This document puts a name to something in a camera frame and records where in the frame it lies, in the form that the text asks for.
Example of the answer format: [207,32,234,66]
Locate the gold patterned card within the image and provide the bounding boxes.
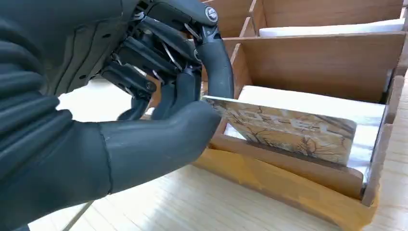
[201,95,357,167]

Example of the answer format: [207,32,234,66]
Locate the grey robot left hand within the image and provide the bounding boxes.
[0,0,236,231]

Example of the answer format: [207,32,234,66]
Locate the wooden card box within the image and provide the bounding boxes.
[191,0,408,231]

